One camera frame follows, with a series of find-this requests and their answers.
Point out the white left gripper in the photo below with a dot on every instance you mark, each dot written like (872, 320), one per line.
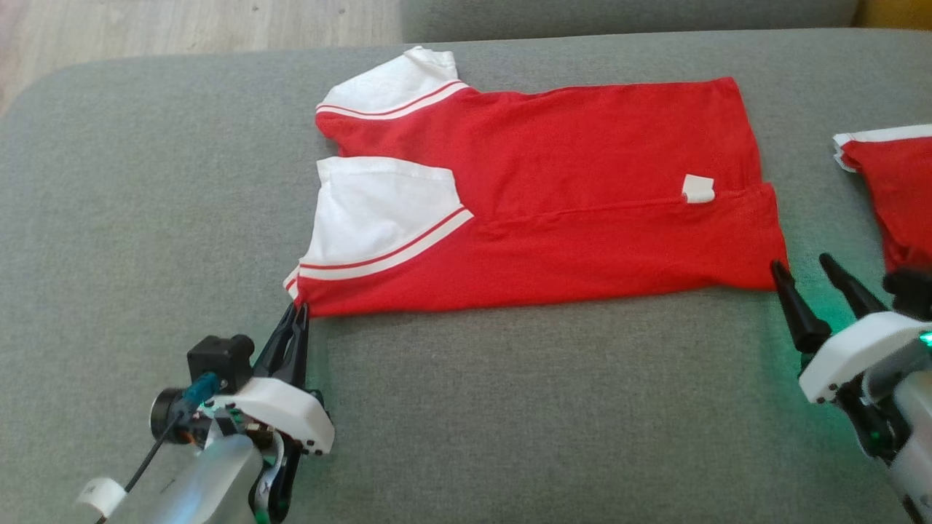
(284, 411)

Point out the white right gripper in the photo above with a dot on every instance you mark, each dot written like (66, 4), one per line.
(859, 349)

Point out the red shorts with white stripe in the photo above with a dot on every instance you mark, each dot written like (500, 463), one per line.
(903, 196)

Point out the red white basketball jersey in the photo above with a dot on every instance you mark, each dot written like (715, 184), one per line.
(582, 247)

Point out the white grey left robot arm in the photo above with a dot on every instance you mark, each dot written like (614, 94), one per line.
(204, 487)

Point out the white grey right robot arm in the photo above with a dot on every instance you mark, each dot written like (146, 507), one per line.
(919, 458)

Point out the large grey sofa seat cushion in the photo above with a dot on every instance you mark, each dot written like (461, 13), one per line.
(546, 407)

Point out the small grey sofa cushion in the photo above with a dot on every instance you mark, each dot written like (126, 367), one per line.
(619, 18)

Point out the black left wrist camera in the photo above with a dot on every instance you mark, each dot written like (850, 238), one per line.
(215, 360)

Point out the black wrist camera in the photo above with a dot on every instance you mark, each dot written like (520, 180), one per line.
(914, 291)
(215, 360)

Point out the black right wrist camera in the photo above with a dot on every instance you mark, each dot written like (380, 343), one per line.
(914, 291)

